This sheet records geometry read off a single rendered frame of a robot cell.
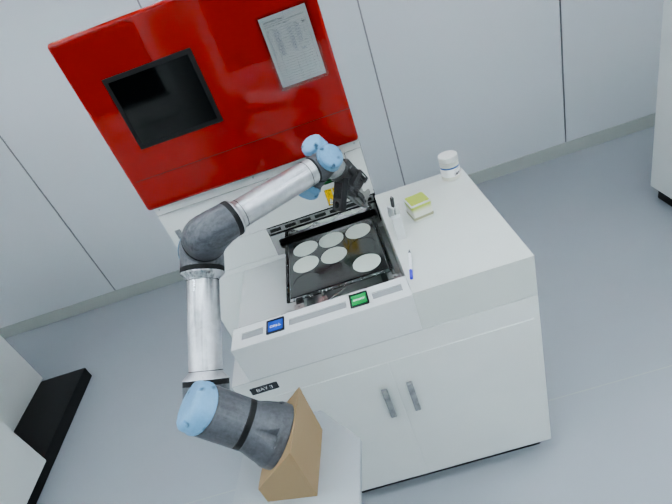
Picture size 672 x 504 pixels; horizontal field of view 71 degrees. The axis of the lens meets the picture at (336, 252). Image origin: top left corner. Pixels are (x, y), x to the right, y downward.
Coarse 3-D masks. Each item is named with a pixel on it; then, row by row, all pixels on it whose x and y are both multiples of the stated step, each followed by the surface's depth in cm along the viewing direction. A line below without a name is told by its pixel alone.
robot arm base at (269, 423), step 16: (256, 400) 109; (256, 416) 105; (272, 416) 106; (288, 416) 107; (256, 432) 103; (272, 432) 104; (288, 432) 104; (240, 448) 104; (256, 448) 103; (272, 448) 103; (272, 464) 104
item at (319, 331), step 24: (384, 288) 139; (408, 288) 136; (288, 312) 144; (312, 312) 141; (336, 312) 137; (360, 312) 135; (384, 312) 136; (408, 312) 136; (240, 336) 142; (264, 336) 138; (288, 336) 137; (312, 336) 138; (336, 336) 139; (360, 336) 140; (384, 336) 141; (240, 360) 140; (264, 360) 141; (288, 360) 142; (312, 360) 143
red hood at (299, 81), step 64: (192, 0) 139; (256, 0) 140; (64, 64) 144; (128, 64) 146; (192, 64) 148; (256, 64) 150; (320, 64) 152; (128, 128) 157; (192, 128) 158; (256, 128) 161; (320, 128) 163; (192, 192) 171
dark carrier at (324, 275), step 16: (352, 224) 185; (368, 224) 182; (304, 240) 187; (352, 240) 176; (368, 240) 173; (304, 256) 177; (320, 256) 174; (352, 256) 168; (304, 272) 169; (320, 272) 166; (336, 272) 163; (352, 272) 160; (368, 272) 158; (304, 288) 161; (320, 288) 159
